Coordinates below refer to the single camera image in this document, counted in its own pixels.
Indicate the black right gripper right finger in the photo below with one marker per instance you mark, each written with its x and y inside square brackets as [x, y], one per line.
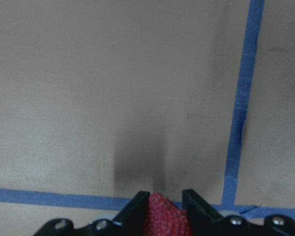
[202, 216]

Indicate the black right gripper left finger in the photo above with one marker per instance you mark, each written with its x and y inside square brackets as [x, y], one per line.
[130, 221]

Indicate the red strawberry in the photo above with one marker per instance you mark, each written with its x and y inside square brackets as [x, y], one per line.
[164, 218]

